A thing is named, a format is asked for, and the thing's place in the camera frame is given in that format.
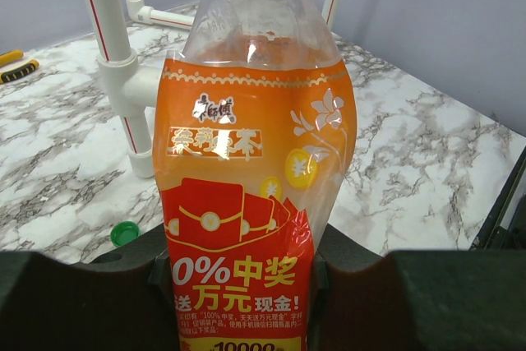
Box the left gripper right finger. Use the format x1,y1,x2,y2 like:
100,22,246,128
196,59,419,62
307,226,525,350

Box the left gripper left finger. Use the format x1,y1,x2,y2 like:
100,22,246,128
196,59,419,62
1,226,180,350

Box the yellow handled pliers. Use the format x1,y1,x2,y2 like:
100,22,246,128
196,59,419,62
1,49,39,84

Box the white PVC pipe frame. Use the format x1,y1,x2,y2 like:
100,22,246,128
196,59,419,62
86,0,357,185

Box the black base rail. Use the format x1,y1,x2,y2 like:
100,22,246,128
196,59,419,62
469,149,525,250

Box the orange label tea bottle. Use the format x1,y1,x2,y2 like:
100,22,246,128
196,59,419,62
153,0,357,350

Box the green bottle cap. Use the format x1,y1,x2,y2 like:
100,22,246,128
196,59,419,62
110,221,141,247

